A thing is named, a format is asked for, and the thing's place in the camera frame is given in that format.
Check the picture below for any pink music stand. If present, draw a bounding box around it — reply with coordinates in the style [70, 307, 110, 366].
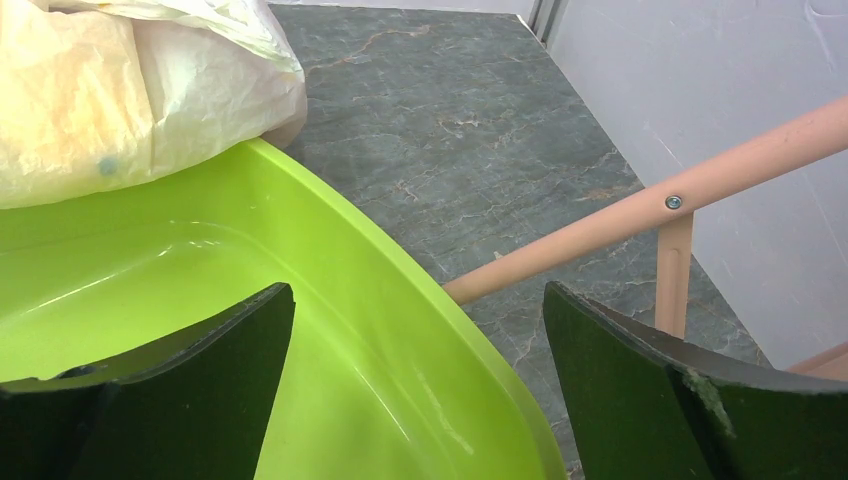
[442, 95, 848, 383]

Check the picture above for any white plastic bag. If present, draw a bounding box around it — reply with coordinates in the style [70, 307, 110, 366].
[1, 1, 307, 209]

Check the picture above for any green plastic tray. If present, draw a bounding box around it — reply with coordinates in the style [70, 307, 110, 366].
[1, 140, 566, 479]

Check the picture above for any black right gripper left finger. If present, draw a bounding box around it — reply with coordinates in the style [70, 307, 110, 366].
[1, 283, 295, 479]

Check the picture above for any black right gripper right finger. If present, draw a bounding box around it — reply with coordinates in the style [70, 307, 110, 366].
[543, 282, 847, 479]

